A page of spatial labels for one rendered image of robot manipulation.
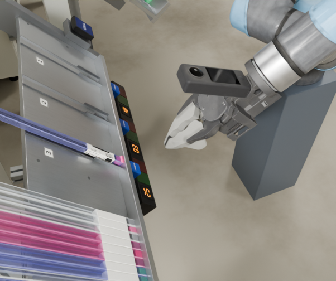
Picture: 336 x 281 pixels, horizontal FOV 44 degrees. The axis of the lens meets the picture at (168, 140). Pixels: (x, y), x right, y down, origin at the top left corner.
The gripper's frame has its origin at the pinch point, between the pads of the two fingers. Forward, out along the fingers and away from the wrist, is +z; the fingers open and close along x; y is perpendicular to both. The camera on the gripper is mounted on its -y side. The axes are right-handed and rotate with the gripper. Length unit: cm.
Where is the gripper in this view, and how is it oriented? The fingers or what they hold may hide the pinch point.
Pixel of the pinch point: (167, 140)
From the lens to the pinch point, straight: 74.0
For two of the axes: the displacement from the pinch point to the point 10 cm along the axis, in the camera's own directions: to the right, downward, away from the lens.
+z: -7.2, 5.6, 4.1
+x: -2.5, -7.6, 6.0
